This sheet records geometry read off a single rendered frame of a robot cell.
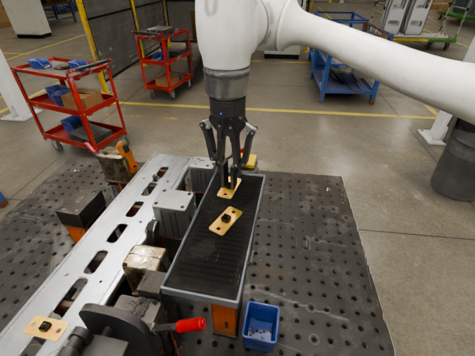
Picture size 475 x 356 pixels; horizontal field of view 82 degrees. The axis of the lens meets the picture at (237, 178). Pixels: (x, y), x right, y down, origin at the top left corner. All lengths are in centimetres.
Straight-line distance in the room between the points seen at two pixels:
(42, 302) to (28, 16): 1035
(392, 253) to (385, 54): 191
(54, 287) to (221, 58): 65
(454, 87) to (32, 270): 134
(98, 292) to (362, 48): 74
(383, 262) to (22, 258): 204
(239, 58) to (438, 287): 201
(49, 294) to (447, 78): 87
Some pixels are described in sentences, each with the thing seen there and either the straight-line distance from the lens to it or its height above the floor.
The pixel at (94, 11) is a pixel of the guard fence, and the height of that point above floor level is 112.
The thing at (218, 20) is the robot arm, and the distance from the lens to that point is 50.
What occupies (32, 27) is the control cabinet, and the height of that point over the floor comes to 31.
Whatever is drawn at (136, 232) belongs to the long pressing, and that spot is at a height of 100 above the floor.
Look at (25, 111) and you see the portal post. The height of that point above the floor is 7.
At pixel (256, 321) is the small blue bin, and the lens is 100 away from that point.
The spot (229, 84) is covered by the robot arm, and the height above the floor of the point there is 144.
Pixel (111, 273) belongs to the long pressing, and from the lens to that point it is 79.
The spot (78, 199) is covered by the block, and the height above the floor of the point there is 103.
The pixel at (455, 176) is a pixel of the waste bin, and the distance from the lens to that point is 295.
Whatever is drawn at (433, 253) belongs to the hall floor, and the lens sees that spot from 246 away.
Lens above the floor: 160
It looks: 37 degrees down
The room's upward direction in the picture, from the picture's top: straight up
